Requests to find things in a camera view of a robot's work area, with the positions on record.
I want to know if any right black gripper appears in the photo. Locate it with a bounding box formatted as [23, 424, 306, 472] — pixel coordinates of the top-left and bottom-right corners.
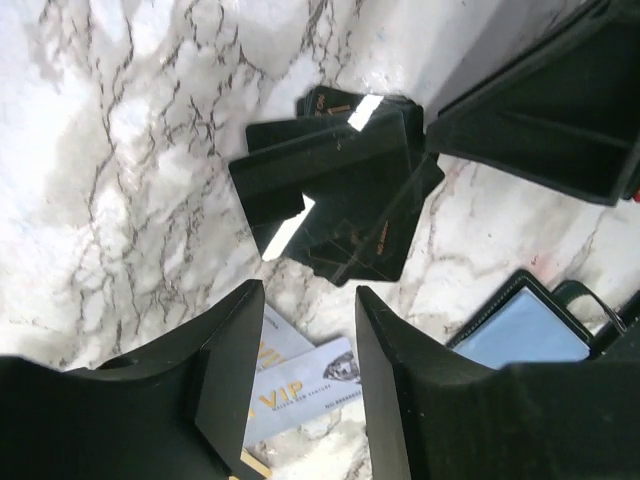
[426, 1, 639, 206]

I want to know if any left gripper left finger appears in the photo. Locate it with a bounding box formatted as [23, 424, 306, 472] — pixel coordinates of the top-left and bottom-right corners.
[1, 280, 265, 479]

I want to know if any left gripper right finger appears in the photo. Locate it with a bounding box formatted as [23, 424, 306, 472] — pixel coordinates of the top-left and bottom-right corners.
[355, 287, 639, 479]

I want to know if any gold credit card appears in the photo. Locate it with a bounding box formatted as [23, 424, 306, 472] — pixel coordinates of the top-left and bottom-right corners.
[240, 448, 272, 479]

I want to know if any silver grey credit card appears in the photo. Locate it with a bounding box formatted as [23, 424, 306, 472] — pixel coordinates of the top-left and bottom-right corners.
[244, 306, 362, 447]

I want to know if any black leather card holder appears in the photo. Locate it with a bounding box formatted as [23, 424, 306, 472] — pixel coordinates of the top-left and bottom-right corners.
[446, 269, 639, 369]

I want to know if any small black card stack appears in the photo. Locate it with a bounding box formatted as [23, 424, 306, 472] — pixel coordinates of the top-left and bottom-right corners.
[229, 86, 444, 286]

